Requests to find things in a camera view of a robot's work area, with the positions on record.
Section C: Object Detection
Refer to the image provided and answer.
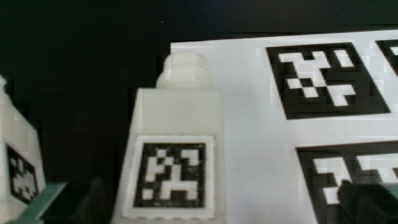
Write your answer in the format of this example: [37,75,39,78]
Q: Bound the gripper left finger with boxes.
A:
[5,178,110,224]

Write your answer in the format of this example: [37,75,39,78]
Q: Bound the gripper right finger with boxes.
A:
[337,180,398,224]

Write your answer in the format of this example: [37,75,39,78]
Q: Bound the white table leg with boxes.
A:
[110,52,226,224]
[0,76,46,224]

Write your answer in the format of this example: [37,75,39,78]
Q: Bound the white marker base plate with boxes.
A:
[170,30,398,224]

